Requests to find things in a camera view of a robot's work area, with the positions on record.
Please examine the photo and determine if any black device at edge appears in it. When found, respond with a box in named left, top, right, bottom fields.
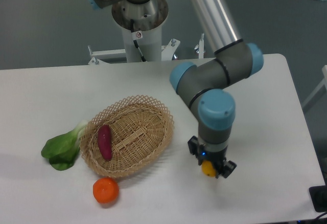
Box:
left=309, top=185, right=326, bottom=212

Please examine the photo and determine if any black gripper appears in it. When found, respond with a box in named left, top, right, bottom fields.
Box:
left=188, top=136, right=237, bottom=178

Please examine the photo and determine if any orange tangerine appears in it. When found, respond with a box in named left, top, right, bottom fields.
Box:
left=92, top=177, right=120, bottom=204

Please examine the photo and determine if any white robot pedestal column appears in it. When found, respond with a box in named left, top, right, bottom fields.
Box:
left=111, top=0, right=168, bottom=55

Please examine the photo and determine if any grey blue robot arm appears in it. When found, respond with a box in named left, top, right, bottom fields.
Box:
left=89, top=0, right=264, bottom=177

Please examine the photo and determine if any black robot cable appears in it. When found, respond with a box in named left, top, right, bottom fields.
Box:
left=129, top=18, right=148, bottom=62

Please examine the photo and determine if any purple sweet potato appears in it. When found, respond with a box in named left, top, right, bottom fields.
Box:
left=98, top=125, right=112, bottom=161

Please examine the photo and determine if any green bok choy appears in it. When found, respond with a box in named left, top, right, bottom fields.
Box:
left=41, top=120, right=88, bottom=171

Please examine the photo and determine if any yellow mango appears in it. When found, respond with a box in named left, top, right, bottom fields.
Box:
left=201, top=161, right=216, bottom=177

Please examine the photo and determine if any white furniture leg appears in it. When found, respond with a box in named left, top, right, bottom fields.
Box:
left=301, top=65, right=326, bottom=113

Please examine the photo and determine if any white metal base frame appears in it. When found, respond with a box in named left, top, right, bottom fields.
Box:
left=87, top=33, right=206, bottom=65

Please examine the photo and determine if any woven wicker basket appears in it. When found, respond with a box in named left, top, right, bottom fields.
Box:
left=80, top=95, right=174, bottom=179

